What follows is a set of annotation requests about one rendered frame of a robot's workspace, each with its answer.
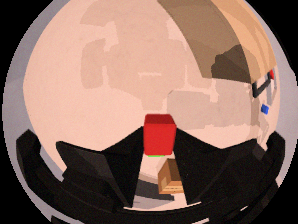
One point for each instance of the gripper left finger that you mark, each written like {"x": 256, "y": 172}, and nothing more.
{"x": 121, "y": 170}

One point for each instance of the small blue block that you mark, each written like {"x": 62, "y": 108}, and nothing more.
{"x": 264, "y": 109}

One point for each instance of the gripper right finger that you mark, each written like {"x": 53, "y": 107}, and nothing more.
{"x": 200, "y": 164}

